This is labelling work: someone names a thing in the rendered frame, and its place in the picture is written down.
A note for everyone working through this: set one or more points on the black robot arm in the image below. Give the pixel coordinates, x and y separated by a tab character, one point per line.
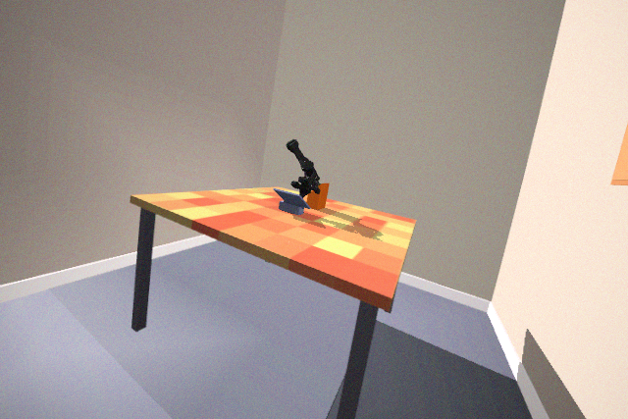
305	164

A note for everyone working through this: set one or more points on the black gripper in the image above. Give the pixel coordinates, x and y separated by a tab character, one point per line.
304	188

